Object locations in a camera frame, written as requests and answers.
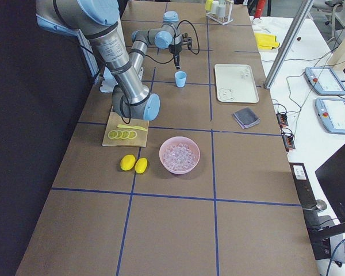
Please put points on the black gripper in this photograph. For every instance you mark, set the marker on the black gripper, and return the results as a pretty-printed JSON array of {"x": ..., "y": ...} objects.
[{"x": 175, "y": 50}]

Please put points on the lemon slice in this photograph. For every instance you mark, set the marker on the lemon slice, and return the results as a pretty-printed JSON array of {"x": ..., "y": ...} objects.
[
  {"x": 119, "y": 134},
  {"x": 113, "y": 134},
  {"x": 132, "y": 135},
  {"x": 125, "y": 134}
]

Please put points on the white wire cup rack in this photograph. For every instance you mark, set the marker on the white wire cup rack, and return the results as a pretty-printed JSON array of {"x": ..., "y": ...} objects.
[{"x": 228, "y": 14}]

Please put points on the near teach pendant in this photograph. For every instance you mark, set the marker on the near teach pendant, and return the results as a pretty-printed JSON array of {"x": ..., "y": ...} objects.
[{"x": 331, "y": 113}]

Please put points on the far teach pendant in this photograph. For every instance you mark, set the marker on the far teach pendant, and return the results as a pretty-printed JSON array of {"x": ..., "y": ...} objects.
[{"x": 324, "y": 81}]

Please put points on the yellow plastic knife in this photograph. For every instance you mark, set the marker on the yellow plastic knife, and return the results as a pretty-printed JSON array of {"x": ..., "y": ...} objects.
[{"x": 134, "y": 128}]

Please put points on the aluminium frame post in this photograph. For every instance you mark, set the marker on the aluminium frame post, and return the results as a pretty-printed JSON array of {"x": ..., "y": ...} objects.
[{"x": 291, "y": 35}]

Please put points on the grey folded cloth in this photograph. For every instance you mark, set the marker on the grey folded cloth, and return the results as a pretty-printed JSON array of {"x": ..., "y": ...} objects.
[{"x": 246, "y": 118}]

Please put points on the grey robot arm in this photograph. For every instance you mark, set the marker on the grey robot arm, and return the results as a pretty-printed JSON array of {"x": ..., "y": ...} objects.
[
  {"x": 168, "y": 36},
  {"x": 98, "y": 21}
]

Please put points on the orange connector board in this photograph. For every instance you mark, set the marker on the orange connector board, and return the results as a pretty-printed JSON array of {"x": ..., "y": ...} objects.
[
  {"x": 288, "y": 139},
  {"x": 282, "y": 119}
]

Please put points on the light blue plastic cup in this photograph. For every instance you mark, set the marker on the light blue plastic cup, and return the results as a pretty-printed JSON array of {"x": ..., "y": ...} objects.
[{"x": 180, "y": 79}]

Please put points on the whole yellow lemon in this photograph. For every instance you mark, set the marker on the whole yellow lemon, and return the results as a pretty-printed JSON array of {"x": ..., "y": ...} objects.
[
  {"x": 127, "y": 162},
  {"x": 141, "y": 165}
]

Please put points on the pink ribbed bowl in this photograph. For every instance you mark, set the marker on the pink ribbed bowl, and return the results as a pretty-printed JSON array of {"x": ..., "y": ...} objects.
[{"x": 176, "y": 140}]

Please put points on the yellow cloth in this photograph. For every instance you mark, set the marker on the yellow cloth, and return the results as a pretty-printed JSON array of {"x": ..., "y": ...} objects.
[{"x": 266, "y": 41}]

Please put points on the cream bear serving tray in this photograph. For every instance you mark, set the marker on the cream bear serving tray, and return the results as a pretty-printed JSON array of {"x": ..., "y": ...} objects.
[{"x": 235, "y": 84}]

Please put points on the teach pendant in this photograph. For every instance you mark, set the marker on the teach pendant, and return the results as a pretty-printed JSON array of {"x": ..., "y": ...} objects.
[
  {"x": 324, "y": 81},
  {"x": 331, "y": 113}
]

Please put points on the grey plastic cup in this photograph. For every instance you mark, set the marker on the grey plastic cup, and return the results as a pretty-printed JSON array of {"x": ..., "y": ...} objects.
[{"x": 220, "y": 11}]

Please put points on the white plastic cup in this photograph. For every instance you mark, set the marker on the white plastic cup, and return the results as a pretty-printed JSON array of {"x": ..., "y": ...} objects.
[{"x": 214, "y": 6}]

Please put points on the wooden cutting board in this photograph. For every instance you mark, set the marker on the wooden cutting board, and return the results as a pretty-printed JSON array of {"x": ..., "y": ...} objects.
[{"x": 113, "y": 120}]

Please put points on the clear ice cubes pile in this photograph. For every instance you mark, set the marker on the clear ice cubes pile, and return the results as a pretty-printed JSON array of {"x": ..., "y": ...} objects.
[{"x": 179, "y": 157}]

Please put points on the black monitor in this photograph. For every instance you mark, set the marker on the black monitor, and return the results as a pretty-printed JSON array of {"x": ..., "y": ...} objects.
[{"x": 331, "y": 177}]

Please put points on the yellow plastic cup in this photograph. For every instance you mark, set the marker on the yellow plastic cup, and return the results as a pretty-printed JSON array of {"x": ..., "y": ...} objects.
[{"x": 208, "y": 5}]

